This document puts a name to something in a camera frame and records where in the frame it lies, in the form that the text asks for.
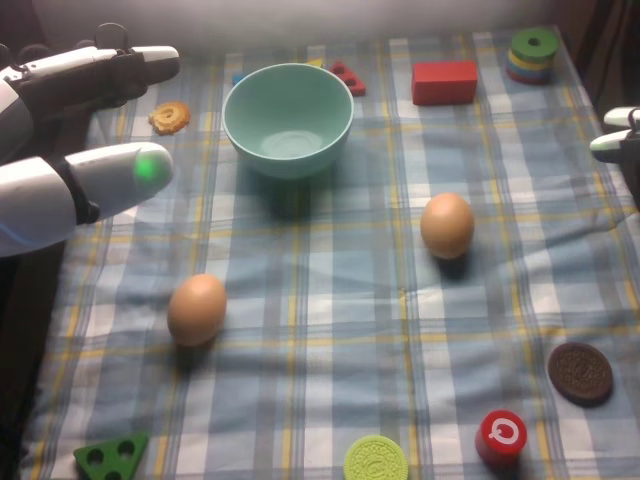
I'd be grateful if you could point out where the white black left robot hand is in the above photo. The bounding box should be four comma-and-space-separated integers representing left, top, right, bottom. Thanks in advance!
588, 106, 640, 214

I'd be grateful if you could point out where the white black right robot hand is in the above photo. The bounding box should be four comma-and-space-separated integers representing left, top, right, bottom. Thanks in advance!
0, 22, 181, 259

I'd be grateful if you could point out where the brown egg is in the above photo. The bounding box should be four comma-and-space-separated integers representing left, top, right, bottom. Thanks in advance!
166, 273, 228, 348
419, 192, 475, 260

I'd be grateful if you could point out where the mint green bowl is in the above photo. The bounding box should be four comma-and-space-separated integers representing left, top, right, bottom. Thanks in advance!
222, 63, 355, 180

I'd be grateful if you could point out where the yellow swirl biscuit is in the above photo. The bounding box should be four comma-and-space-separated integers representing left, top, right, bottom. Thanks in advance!
148, 101, 192, 135

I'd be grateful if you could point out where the red rectangular block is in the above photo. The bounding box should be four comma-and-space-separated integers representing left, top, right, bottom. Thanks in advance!
411, 60, 479, 106

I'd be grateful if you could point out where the chocolate sandwich cookie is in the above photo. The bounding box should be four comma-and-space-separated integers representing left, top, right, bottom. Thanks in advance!
547, 342, 615, 407

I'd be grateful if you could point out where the blue plaid table cloth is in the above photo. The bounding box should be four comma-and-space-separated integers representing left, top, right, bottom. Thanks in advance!
19, 27, 640, 480

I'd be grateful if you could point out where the red triangle block with holes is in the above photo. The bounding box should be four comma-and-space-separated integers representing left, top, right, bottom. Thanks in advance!
327, 60, 368, 97

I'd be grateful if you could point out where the green triangle block with holes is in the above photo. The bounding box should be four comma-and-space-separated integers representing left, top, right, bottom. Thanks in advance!
73, 430, 151, 480

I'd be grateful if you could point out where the red cylinder block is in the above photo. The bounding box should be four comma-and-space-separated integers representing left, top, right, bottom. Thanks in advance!
474, 409, 528, 469

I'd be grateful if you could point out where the green sandwich cookie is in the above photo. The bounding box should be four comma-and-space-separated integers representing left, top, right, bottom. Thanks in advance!
343, 434, 410, 480

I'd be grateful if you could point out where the red toy ring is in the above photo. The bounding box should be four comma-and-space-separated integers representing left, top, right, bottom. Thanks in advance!
505, 68, 552, 86

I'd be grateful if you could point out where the green toy ring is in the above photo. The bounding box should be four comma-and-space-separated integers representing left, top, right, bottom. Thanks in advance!
509, 28, 560, 64

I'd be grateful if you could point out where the blue toy ring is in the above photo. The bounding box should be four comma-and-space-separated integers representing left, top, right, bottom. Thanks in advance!
505, 60, 552, 79

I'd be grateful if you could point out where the yellow toy ring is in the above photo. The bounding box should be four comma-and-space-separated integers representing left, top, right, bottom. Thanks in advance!
506, 48, 555, 72

